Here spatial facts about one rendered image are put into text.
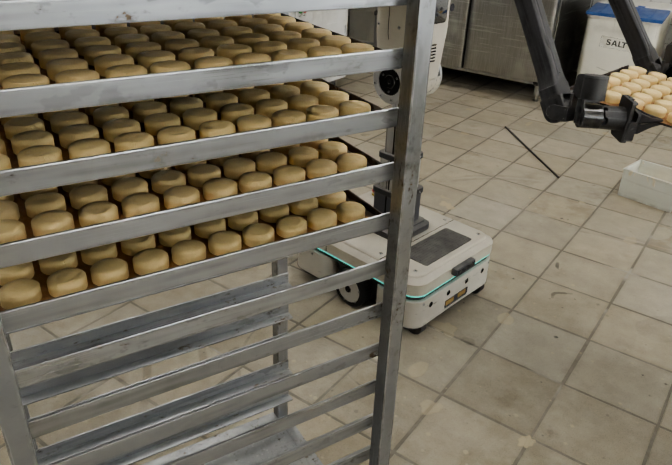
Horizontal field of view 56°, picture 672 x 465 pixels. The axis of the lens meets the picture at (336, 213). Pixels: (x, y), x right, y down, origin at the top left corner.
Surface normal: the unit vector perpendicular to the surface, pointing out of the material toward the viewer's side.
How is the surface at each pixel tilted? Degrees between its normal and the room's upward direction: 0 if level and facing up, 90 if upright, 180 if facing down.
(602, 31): 92
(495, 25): 90
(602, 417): 0
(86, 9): 90
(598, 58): 90
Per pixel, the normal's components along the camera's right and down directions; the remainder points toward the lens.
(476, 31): -0.58, 0.35
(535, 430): 0.04, -0.89
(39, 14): 0.52, 0.40
